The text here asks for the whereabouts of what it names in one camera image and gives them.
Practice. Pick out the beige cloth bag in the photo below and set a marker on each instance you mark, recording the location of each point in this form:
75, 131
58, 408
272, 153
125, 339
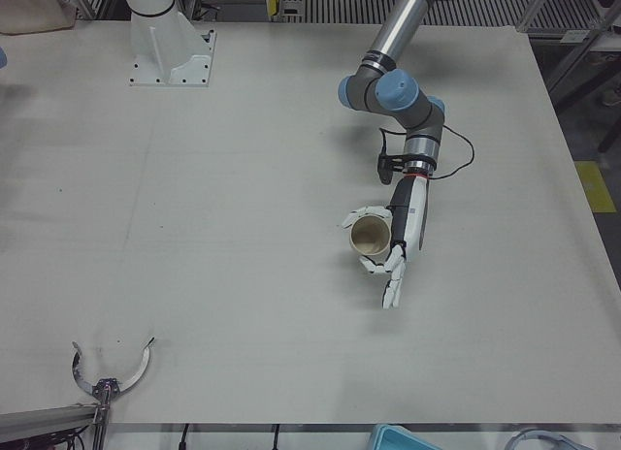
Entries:
34, 9

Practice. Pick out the beige cup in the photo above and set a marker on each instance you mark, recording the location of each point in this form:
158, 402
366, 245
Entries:
371, 232

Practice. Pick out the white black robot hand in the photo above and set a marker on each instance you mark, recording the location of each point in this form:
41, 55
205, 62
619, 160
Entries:
410, 212

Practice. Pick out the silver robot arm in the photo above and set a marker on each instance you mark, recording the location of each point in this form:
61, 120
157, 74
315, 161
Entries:
398, 28

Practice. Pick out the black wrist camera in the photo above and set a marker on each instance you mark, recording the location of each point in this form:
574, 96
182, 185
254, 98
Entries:
385, 166

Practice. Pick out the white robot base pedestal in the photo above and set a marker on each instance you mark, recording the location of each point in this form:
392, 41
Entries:
165, 47

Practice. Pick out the curved metal clamp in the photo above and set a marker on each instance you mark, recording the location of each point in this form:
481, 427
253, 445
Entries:
107, 386

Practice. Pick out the light blue plastic bin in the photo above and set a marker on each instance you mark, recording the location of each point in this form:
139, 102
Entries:
393, 440

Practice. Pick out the thin metal rod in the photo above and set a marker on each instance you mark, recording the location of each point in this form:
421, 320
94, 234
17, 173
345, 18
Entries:
98, 421

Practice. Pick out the aluminium frame rack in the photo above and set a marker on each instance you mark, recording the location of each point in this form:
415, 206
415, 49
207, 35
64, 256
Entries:
531, 6

